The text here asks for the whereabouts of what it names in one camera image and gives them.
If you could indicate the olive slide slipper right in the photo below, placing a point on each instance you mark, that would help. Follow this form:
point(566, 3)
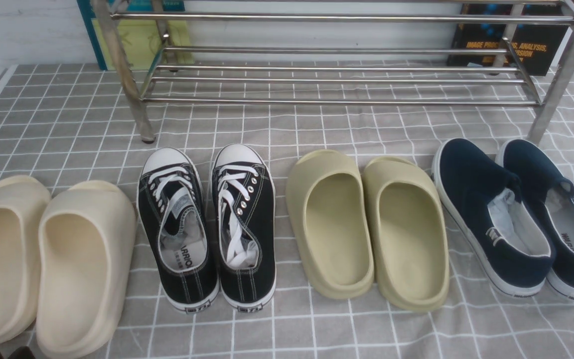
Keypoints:
point(407, 229)

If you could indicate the teal and yellow book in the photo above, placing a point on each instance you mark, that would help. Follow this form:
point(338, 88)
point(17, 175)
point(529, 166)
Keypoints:
point(139, 36)

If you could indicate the navy slip-on shoe right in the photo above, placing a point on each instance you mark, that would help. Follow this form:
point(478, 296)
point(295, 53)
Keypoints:
point(550, 197)

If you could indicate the olive slide slipper left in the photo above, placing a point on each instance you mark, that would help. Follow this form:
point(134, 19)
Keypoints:
point(325, 203)

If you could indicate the cream slide slipper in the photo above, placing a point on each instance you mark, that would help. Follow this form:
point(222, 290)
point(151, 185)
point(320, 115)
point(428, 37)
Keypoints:
point(23, 200)
point(86, 239)

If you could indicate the olive slide slipper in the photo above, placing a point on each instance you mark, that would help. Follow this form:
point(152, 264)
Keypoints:
point(407, 229)
point(325, 203)

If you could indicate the navy slip-on shoe left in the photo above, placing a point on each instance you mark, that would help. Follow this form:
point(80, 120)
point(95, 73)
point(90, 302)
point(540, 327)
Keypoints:
point(487, 203)

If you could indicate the black image processing book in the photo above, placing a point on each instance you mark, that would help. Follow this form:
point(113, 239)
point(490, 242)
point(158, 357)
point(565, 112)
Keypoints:
point(536, 45)

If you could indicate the silver metal shoe rack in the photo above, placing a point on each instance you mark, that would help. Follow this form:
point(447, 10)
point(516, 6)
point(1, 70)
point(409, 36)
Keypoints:
point(508, 68)

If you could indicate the black canvas sneaker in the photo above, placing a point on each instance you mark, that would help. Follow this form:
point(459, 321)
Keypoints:
point(171, 207)
point(244, 201)

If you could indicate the cream slide slipper far left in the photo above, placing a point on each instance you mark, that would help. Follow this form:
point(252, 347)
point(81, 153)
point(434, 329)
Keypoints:
point(23, 200)

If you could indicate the navy slip-on shoe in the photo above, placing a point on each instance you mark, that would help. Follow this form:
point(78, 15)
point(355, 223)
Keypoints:
point(487, 203)
point(550, 197)

